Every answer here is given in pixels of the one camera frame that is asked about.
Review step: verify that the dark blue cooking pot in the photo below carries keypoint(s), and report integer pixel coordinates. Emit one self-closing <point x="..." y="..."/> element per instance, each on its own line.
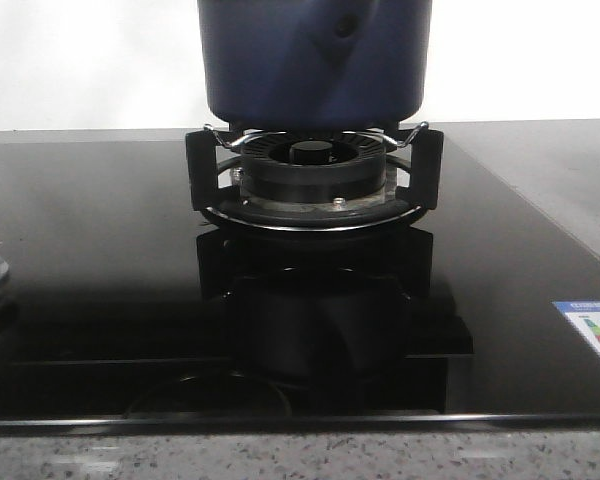
<point x="314" y="65"/>

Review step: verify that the black pot support grate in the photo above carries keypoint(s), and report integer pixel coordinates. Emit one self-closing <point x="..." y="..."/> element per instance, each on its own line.
<point x="213" y="158"/>

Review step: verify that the black burner head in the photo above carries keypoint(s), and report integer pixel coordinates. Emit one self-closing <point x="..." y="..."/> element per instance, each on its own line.
<point x="303" y="178"/>

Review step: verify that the black glass gas stove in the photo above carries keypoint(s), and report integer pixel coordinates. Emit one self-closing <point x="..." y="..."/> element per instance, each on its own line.
<point x="129" y="314"/>

